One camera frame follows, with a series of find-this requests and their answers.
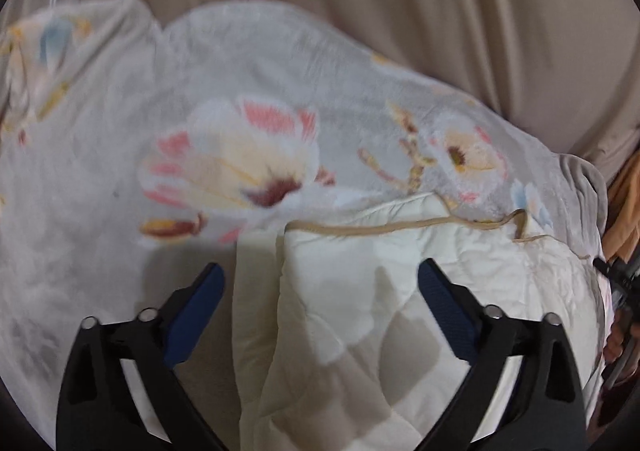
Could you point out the beige curtain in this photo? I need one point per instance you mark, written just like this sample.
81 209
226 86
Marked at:
400 11

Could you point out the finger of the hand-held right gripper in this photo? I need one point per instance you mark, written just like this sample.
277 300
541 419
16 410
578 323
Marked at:
607 267

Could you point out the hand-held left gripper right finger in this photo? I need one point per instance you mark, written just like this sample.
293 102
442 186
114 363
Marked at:
447 311

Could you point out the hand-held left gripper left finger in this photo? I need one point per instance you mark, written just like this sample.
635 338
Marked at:
192 311

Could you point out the cream quilted jacket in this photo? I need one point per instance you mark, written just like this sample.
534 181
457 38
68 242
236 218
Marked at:
400 306

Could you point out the person's right hand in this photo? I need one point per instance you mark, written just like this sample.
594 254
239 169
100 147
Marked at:
616 346

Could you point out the grey floral blanket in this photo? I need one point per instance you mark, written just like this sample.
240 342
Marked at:
200 141

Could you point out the orange cloth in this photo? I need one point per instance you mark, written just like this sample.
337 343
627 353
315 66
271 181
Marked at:
624 211

